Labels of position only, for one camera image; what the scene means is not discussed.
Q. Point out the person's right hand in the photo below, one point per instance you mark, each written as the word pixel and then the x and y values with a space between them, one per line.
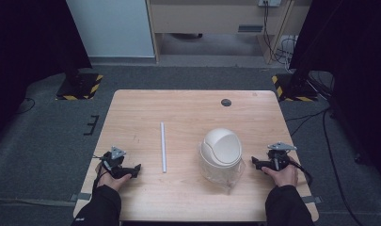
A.
pixel 283 176

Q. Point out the white swing-lid trash can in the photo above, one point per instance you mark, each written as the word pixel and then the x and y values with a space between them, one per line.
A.
pixel 222 149

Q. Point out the grey tape strip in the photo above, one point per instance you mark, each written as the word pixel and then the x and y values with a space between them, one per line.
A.
pixel 312 199
pixel 81 196

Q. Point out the dark curtain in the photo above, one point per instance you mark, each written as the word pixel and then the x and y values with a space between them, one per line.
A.
pixel 351 62
pixel 28 47

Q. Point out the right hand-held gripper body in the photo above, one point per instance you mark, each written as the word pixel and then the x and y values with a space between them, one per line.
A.
pixel 278 157

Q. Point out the black stand base hazard stripes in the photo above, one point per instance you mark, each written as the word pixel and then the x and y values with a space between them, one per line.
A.
pixel 293 91
pixel 80 88

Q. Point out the person's left hand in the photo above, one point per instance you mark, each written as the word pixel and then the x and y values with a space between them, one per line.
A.
pixel 111 180

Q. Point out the light wooden desk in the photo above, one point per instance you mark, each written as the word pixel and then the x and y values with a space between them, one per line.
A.
pixel 210 17

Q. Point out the white panel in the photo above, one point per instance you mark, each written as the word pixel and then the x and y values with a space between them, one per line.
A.
pixel 111 28

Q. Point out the grey wall power outlet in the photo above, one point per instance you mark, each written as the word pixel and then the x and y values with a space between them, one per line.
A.
pixel 269 2

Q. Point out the white straw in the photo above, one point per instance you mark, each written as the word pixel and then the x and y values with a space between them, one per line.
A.
pixel 163 147

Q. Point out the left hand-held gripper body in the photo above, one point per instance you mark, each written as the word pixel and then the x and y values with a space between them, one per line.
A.
pixel 114 161

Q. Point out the clear plastic bin liner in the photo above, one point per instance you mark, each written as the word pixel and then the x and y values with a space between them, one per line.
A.
pixel 233 182

